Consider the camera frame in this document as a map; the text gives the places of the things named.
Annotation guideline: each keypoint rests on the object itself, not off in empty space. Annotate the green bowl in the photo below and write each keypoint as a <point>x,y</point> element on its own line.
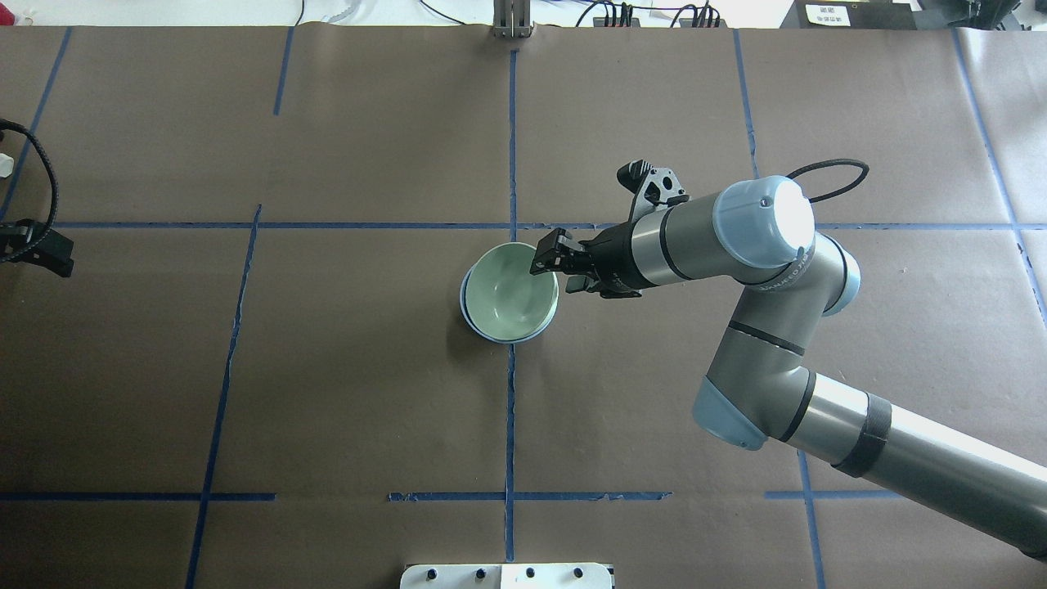
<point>509,261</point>

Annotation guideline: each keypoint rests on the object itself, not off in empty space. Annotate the aluminium frame post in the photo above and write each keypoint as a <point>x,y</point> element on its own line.
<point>512,19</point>

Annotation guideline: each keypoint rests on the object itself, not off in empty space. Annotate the black box with label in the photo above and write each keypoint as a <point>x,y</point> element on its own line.
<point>862,15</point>

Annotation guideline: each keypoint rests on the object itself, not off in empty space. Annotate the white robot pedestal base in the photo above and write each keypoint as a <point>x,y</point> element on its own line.
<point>509,575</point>

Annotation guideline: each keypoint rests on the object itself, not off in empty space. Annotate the black power strip left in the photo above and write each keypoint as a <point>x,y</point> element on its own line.
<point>617,20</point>

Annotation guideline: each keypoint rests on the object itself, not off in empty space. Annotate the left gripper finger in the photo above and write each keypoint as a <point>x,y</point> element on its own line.
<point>27,242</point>

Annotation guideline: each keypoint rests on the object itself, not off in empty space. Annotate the black power strip right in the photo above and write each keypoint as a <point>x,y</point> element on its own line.
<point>709,19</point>

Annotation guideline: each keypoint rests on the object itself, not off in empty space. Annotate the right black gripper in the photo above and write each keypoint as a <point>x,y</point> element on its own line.
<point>613,260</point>

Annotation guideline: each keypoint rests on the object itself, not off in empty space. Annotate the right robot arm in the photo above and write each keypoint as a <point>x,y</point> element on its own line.
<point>762,233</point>

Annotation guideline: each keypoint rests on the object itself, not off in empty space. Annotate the blue bowl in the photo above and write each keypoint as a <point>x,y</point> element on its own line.
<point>517,315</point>

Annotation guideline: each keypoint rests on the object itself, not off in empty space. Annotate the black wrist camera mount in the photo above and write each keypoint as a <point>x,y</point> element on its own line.
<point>653,189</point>

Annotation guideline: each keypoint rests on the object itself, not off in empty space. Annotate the black power strip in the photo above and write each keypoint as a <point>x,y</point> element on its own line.
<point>617,20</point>
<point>709,19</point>

